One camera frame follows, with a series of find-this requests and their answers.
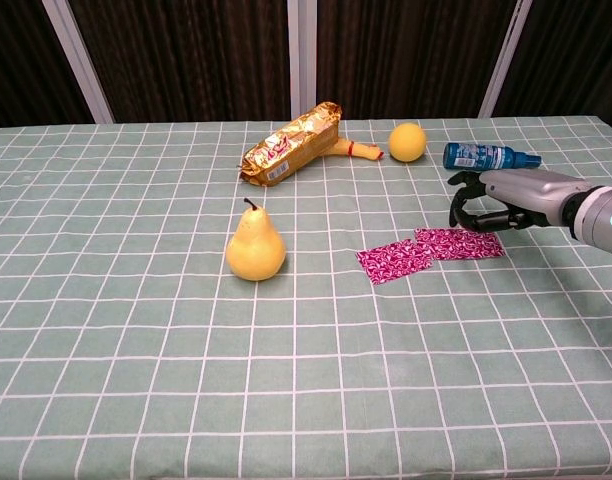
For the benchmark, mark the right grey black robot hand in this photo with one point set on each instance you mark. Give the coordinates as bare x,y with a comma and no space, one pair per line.
526,190

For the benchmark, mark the pink patterned packet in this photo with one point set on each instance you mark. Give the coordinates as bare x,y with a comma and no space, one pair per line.
461,246
391,262

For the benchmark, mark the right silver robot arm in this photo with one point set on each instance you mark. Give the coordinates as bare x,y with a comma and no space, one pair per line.
603,215

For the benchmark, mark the blue spray bottle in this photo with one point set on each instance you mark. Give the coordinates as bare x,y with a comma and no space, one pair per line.
478,156

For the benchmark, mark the yellow ball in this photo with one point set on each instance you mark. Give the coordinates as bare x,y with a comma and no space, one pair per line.
407,142

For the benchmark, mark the dark brown screen panel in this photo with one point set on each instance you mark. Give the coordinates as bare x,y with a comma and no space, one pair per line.
21,60
406,55
576,55
186,55

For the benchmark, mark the yellow toy with red band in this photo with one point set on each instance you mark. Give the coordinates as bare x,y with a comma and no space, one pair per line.
363,151

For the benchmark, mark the gold foil biscuit package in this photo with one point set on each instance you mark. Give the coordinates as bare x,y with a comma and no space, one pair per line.
291,145

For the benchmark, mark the yellow pear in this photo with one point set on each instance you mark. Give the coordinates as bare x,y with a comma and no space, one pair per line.
256,250

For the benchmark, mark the green checked tablecloth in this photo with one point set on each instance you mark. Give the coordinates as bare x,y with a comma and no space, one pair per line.
136,350

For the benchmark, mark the white frame post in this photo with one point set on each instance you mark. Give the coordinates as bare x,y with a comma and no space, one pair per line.
506,55
78,60
302,55

